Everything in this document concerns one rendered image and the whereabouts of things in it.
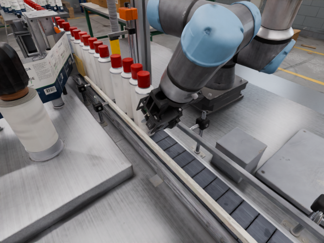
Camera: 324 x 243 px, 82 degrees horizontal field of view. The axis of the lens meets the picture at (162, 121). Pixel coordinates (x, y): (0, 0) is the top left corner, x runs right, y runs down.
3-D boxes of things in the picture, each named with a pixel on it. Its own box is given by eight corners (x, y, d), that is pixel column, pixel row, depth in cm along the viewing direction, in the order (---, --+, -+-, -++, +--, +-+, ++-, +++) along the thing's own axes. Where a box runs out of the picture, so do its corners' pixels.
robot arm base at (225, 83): (190, 78, 80) (194, 56, 74) (212, 68, 88) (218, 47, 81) (219, 94, 72) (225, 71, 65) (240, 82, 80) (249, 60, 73)
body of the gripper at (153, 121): (134, 110, 46) (146, 80, 35) (162, 98, 50) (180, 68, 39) (151, 136, 44) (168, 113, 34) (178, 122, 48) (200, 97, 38)
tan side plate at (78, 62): (78, 72, 91) (72, 53, 85) (79, 71, 91) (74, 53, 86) (85, 79, 85) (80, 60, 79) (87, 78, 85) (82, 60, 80)
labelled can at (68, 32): (71, 63, 102) (58, 22, 89) (80, 61, 105) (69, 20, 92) (74, 66, 99) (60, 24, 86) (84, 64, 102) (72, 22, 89)
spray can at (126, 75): (124, 116, 67) (114, 60, 54) (133, 109, 70) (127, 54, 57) (134, 121, 64) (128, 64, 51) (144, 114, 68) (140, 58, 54)
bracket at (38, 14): (23, 14, 79) (22, 11, 78) (51, 11, 84) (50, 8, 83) (29, 20, 70) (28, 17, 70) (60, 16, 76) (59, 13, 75)
